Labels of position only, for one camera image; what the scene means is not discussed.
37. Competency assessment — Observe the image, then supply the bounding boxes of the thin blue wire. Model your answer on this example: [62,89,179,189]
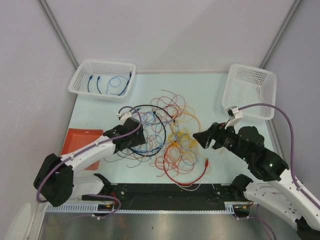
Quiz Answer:
[107,76,130,96]

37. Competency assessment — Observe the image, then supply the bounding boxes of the thin orange wire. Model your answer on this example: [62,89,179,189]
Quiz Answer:
[149,89,226,178]

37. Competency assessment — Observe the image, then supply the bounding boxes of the aluminium frame post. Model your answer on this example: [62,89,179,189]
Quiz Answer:
[37,0,79,70]
[259,0,304,69]

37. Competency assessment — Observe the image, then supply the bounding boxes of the white slotted cable duct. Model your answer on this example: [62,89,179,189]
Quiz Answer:
[46,202,236,215]

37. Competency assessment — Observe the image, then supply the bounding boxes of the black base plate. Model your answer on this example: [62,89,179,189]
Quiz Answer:
[81,183,261,211]

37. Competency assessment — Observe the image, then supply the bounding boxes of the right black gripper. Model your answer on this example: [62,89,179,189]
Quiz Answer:
[191,119,250,162]

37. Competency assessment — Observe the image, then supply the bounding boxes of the white mesh basket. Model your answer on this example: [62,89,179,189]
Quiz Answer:
[221,64,277,114]
[68,60,136,103]

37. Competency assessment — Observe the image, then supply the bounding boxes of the orange plastic bin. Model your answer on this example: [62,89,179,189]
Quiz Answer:
[60,128,103,155]

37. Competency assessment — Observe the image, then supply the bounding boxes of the aluminium frame post right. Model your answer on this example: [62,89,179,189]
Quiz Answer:
[259,0,304,69]

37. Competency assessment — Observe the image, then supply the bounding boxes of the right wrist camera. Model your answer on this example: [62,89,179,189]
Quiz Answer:
[225,106,244,129]

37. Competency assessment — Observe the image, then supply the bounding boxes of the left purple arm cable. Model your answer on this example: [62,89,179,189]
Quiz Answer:
[36,106,143,203]

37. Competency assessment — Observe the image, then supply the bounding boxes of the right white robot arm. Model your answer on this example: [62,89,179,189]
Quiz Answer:
[192,122,320,240]

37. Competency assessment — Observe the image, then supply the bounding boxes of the right white mesh basket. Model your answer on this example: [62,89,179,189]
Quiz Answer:
[221,64,277,114]

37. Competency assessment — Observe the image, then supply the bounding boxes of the thick red cable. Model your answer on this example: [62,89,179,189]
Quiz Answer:
[162,143,210,186]

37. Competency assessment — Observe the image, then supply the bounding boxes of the thin white wire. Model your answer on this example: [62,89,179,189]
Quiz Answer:
[174,172,216,193]

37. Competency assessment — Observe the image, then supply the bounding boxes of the left white mesh basket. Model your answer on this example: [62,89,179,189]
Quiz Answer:
[68,60,136,103]

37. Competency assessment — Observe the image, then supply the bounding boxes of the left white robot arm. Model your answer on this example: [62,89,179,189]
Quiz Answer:
[33,117,145,207]

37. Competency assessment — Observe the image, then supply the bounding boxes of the yellow wire bundle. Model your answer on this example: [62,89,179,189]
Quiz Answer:
[167,124,201,156]

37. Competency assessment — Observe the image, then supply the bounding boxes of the aluminium frame post left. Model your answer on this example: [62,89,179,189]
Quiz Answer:
[37,0,79,70]

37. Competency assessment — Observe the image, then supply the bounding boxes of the thick black cable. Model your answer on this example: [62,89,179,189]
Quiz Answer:
[122,104,177,158]

